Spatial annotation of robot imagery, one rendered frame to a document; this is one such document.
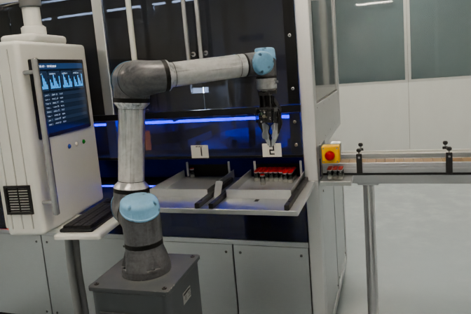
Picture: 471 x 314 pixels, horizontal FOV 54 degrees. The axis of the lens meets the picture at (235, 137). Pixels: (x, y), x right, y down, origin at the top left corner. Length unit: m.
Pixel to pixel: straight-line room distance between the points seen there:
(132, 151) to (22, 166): 0.57
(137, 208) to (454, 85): 5.58
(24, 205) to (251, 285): 1.05
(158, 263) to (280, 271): 0.87
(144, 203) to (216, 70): 0.46
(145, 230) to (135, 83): 0.43
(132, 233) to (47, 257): 1.41
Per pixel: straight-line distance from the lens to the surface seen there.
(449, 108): 6.59
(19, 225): 2.02
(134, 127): 1.49
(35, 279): 2.90
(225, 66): 1.45
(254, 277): 2.23
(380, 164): 2.07
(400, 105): 6.54
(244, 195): 1.81
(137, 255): 1.43
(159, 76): 1.37
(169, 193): 1.93
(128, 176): 1.51
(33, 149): 1.91
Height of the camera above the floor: 1.38
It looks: 8 degrees down
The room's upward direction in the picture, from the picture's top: 5 degrees counter-clockwise
